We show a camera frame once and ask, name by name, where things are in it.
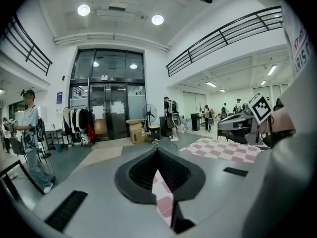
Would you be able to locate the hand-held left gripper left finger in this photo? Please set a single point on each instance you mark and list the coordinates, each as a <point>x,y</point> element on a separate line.
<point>99,202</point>

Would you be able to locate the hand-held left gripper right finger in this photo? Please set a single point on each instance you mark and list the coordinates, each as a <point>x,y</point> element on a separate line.
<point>218,187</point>

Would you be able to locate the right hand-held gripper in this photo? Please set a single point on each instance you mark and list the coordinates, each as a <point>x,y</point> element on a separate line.
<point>261,108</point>

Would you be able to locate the person's right forearm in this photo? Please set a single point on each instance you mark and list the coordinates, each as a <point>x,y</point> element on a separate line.
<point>282,121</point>

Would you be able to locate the pink white checkered tablecloth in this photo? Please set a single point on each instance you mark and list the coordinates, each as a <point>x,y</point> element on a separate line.
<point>218,149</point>

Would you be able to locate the black cabinet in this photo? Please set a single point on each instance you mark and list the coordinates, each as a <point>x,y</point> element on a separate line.
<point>197,121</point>

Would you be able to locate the beige floor mat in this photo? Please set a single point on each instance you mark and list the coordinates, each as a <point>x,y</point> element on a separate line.
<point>106,155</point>

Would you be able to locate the teal waste bin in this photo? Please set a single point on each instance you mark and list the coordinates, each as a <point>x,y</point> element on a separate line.
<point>58,148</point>

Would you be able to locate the closed brown cardboard box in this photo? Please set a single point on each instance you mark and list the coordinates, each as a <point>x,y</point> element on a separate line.
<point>138,136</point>

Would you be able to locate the black box with yellow lid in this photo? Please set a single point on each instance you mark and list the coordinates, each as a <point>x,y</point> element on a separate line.
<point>154,133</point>

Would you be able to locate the clothes rack with garments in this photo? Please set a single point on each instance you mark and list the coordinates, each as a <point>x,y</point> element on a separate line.
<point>79,120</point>

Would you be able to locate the open brown cardboard box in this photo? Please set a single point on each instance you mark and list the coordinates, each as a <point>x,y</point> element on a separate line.
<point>133,125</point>

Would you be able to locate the black standing fan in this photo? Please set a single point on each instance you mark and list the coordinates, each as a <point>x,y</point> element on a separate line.
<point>149,113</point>

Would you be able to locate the black leg work table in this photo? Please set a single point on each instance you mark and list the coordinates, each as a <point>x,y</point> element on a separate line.
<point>15,167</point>

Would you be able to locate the person's white printed t-shirt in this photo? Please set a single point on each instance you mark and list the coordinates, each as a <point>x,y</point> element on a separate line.
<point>297,58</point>

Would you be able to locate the black side chair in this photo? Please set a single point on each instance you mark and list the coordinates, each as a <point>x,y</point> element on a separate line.
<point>18,147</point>

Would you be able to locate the black balcony railing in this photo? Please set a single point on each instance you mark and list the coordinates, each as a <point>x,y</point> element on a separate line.
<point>218,30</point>
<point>33,40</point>

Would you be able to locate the round ceiling light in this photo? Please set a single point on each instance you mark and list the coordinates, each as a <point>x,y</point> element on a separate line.
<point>83,10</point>
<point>157,19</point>

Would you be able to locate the black frame glass entrance door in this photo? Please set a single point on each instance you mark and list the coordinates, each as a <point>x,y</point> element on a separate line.
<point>109,95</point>

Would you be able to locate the blue wall poster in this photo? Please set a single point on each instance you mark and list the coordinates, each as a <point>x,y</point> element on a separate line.
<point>59,98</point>

